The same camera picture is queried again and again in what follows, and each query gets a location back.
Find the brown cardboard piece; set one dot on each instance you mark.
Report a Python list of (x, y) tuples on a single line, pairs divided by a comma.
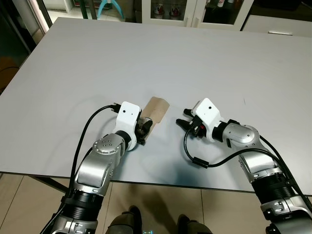
[(157, 108)]

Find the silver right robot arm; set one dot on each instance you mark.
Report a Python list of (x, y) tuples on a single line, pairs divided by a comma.
[(243, 136)]

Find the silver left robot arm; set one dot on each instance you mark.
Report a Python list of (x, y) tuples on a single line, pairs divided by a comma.
[(97, 165)]

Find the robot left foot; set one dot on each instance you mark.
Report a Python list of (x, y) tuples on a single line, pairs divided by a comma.
[(126, 222)]

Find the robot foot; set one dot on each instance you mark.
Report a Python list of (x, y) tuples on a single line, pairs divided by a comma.
[(193, 225), (126, 222)]

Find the white glass door cabinet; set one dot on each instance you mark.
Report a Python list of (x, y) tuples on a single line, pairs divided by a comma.
[(195, 17)]

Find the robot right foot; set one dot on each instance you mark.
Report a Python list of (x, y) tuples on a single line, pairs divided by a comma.
[(193, 225)]

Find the teal plastic clamp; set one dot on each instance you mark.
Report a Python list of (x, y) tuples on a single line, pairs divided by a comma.
[(105, 9)]

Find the white drawer unit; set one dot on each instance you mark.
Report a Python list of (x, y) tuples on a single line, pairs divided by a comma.
[(280, 25)]

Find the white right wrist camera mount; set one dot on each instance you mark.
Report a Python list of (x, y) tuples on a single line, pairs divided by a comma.
[(207, 111)]

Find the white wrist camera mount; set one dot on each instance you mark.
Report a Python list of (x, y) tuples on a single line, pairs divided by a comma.
[(207, 111), (127, 114)]

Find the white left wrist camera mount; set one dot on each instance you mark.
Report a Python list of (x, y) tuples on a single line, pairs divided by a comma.
[(127, 114)]

